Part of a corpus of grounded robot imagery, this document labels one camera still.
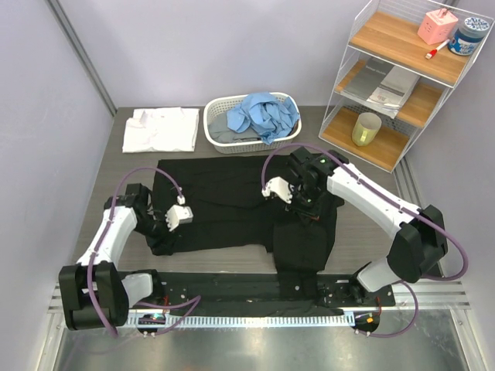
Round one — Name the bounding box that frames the grey shirt in basket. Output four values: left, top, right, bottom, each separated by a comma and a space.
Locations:
208, 114, 260, 144

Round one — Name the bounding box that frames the yellow translucent cup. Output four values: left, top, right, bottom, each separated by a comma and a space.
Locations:
351, 112, 382, 146

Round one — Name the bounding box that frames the aluminium frame rail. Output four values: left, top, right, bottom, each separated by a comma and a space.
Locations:
48, 277, 472, 314

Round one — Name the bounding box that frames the white slotted cable duct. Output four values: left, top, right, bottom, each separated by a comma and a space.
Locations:
123, 312, 355, 329

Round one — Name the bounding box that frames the black long sleeve shirt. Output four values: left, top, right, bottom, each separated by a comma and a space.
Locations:
146, 156, 343, 299

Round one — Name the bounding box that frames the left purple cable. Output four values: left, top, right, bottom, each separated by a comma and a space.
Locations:
87, 166, 202, 339

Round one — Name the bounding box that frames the purple cable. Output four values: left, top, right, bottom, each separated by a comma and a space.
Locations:
87, 166, 202, 339
261, 143, 469, 338

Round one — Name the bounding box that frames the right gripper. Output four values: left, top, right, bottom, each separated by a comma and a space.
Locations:
282, 182, 324, 225

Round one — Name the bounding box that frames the blue crumpled shirt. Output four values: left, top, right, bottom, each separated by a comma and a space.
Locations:
227, 92, 300, 145

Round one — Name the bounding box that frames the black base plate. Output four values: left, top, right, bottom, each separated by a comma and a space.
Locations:
135, 271, 395, 318

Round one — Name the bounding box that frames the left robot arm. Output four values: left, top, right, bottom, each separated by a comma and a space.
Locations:
59, 183, 168, 331

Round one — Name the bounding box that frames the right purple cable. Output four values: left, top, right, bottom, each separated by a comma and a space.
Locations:
261, 143, 469, 338

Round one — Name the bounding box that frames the white grey booklet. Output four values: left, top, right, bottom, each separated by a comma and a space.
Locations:
367, 66, 419, 118

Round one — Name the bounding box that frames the white wire wooden shelf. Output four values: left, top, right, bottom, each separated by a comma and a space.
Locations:
319, 1, 494, 172

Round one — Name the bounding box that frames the folded white shirt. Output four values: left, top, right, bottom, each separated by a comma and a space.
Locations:
122, 107, 200, 154

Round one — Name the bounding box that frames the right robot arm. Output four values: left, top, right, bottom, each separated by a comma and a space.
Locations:
288, 147, 448, 305

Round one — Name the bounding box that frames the white plastic laundry basket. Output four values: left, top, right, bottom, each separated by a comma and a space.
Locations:
203, 92, 302, 155

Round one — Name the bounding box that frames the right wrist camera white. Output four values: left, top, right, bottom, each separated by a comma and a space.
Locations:
261, 177, 294, 204

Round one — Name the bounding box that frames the blue patterned jar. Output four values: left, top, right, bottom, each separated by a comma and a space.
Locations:
448, 17, 490, 56

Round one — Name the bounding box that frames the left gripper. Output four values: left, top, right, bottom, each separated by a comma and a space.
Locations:
133, 209, 181, 256

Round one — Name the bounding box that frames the pink cube power strip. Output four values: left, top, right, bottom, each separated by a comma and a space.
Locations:
417, 8, 459, 45

